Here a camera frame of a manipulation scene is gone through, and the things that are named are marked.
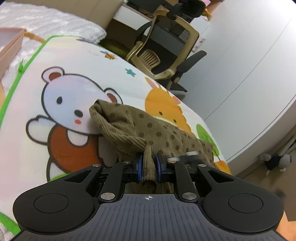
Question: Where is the green round stool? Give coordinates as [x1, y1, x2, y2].
[99, 39, 130, 59]

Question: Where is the white quilted bedsheet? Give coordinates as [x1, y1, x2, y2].
[1, 1, 107, 95]

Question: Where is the brown polka dot dress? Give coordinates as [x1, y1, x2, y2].
[89, 99, 216, 194]

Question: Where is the beige mesh office chair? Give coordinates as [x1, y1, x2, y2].
[125, 1, 207, 92]

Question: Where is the beige upholstered headboard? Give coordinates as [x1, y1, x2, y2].
[14, 0, 123, 29]

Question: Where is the colourful cartoon play mat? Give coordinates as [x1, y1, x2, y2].
[1, 36, 229, 240]

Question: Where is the grey hanging plush toy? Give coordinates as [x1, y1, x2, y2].
[257, 153, 293, 176]

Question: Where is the pink cardboard box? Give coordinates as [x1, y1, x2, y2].
[0, 27, 25, 78]

